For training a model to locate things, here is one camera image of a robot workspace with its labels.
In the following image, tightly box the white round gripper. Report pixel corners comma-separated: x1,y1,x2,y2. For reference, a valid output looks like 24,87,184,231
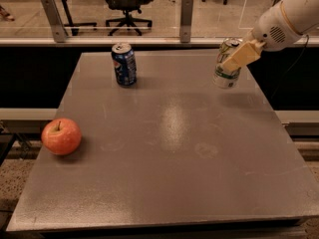
220,4,302,72

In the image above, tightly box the white green 7up can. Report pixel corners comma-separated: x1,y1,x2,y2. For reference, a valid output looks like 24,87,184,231
213,38,242,89

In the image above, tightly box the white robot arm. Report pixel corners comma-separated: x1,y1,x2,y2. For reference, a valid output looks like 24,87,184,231
219,0,319,72

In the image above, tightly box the blue pepsi can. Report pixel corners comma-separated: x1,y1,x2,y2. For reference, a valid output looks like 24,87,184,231
112,43,137,87

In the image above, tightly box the black office chair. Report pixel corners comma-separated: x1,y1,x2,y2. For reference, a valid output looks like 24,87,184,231
105,0,154,36

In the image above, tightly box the black stand leg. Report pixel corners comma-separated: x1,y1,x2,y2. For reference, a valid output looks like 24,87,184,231
61,0,97,36

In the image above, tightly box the red apple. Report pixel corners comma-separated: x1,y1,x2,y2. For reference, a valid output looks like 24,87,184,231
41,118,82,155

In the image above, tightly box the black cable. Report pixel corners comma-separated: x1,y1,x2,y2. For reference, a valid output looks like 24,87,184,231
269,33,311,100

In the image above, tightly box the middle metal railing bracket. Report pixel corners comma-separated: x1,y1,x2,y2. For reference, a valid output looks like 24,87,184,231
179,0,193,43

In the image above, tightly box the left metal railing bracket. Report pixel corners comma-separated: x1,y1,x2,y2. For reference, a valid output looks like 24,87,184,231
40,0,68,43

